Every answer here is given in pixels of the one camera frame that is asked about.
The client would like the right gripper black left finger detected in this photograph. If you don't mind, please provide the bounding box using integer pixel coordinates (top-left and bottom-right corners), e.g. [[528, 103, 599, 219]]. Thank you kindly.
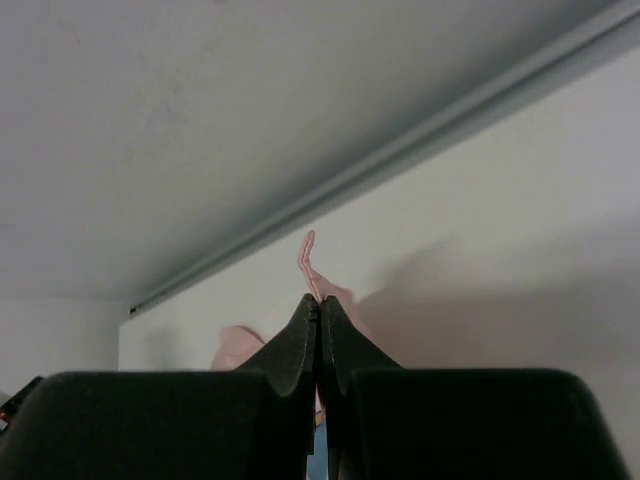
[[1, 295, 319, 479]]

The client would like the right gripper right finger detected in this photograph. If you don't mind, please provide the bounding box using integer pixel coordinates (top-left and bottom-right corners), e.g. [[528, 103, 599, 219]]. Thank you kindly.
[[319, 294, 633, 480]]

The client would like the pink cartoon print pillowcase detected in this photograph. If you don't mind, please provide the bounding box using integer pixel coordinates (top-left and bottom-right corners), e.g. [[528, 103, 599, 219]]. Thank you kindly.
[[209, 229, 406, 416]]

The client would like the rear aluminium frame rail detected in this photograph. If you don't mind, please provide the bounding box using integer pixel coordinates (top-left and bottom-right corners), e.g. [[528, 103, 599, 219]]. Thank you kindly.
[[128, 1, 639, 317]]

